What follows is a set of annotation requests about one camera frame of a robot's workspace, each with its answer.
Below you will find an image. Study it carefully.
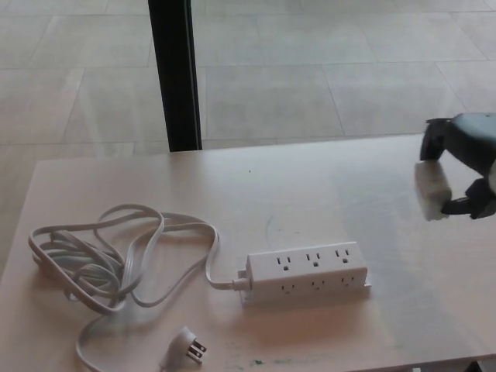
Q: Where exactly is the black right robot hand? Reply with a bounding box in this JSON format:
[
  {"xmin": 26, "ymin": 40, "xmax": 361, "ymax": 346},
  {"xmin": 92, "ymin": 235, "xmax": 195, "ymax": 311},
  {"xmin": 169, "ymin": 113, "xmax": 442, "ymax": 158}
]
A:
[{"xmin": 418, "ymin": 112, "xmax": 496, "ymax": 221}]

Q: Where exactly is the white wall charger adapter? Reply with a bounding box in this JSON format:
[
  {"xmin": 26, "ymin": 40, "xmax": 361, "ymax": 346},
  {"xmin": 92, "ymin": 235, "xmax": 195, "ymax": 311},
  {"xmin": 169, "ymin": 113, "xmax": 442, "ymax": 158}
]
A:
[{"xmin": 413, "ymin": 159, "xmax": 453, "ymax": 222}]

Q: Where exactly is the white six-outlet power strip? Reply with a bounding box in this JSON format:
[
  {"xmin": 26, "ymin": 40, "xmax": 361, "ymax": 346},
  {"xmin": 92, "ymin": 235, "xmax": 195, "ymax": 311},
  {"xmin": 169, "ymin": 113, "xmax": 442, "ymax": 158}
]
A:
[{"xmin": 233, "ymin": 241, "xmax": 373, "ymax": 308}]

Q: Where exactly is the black window frame post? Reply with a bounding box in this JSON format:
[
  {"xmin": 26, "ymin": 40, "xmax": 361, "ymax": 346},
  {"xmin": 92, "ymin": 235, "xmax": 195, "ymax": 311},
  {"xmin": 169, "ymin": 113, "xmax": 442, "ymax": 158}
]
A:
[{"xmin": 147, "ymin": 0, "xmax": 203, "ymax": 153}]

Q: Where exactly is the white flat power cord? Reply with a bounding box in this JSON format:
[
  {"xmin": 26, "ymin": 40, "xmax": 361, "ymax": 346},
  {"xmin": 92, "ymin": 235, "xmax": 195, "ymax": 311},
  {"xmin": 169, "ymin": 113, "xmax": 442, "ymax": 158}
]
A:
[{"xmin": 26, "ymin": 204, "xmax": 250, "ymax": 372}]

